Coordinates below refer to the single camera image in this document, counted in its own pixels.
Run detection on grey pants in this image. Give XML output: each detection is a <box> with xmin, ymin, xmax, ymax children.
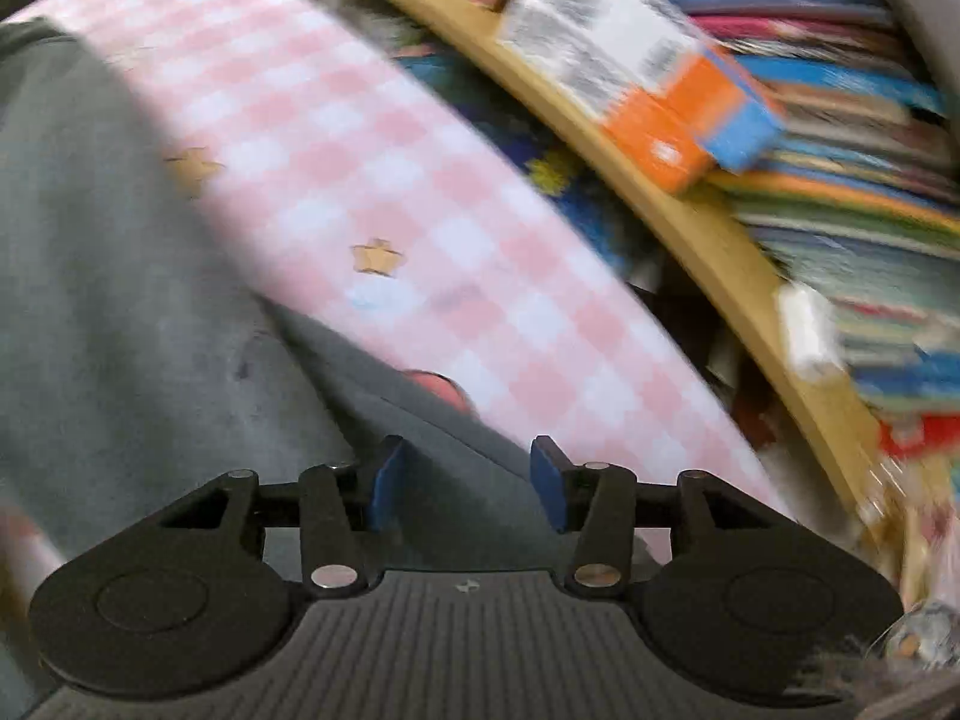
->
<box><xmin>0</xmin><ymin>19</ymin><xmax>668</xmax><ymax>720</ymax></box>

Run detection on pink checkered desk mat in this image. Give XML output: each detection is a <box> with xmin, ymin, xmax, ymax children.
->
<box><xmin>0</xmin><ymin>0</ymin><xmax>800</xmax><ymax>616</ymax></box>

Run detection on blue yellow patterned item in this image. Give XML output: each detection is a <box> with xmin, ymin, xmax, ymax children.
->
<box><xmin>390</xmin><ymin>45</ymin><xmax>676</xmax><ymax>293</ymax></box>

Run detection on wooden bookshelf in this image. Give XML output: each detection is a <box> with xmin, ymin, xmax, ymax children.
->
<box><xmin>330</xmin><ymin>0</ymin><xmax>938</xmax><ymax>616</ymax></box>

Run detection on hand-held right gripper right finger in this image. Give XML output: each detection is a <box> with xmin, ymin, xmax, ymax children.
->
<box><xmin>529</xmin><ymin>435</ymin><xmax>781</xmax><ymax>593</ymax></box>

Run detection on row of colourful books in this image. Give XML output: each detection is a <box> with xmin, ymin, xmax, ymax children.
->
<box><xmin>420</xmin><ymin>0</ymin><xmax>960</xmax><ymax>481</ymax></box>

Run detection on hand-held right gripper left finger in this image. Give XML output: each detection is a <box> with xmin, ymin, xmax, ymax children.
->
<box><xmin>161</xmin><ymin>435</ymin><xmax>410</xmax><ymax>601</ymax></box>

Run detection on grey fluffy cloth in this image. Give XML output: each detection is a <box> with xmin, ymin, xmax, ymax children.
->
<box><xmin>795</xmin><ymin>600</ymin><xmax>960</xmax><ymax>720</ymax></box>

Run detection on white charger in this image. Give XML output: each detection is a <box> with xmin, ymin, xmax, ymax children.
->
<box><xmin>776</xmin><ymin>283</ymin><xmax>845</xmax><ymax>383</ymax></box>

